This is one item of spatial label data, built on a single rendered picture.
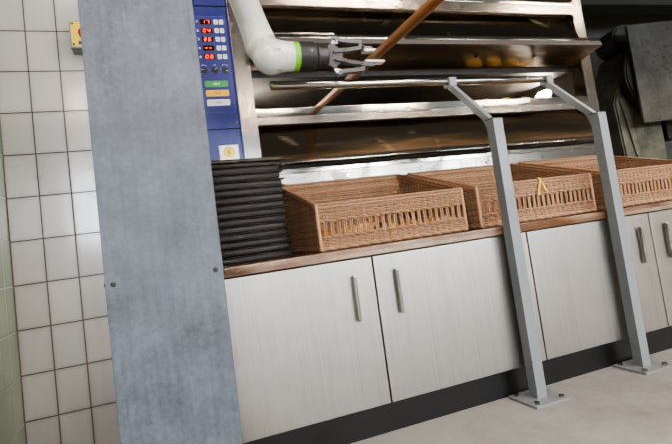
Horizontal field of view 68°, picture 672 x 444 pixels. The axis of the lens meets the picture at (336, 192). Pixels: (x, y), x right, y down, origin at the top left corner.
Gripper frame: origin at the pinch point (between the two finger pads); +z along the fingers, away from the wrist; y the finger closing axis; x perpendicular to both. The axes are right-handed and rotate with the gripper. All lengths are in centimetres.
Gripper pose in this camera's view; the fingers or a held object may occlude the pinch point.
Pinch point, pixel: (373, 56)
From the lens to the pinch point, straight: 171.1
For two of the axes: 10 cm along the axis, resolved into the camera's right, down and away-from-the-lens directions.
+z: 9.4, -0.9, 3.4
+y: 1.3, 9.9, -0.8
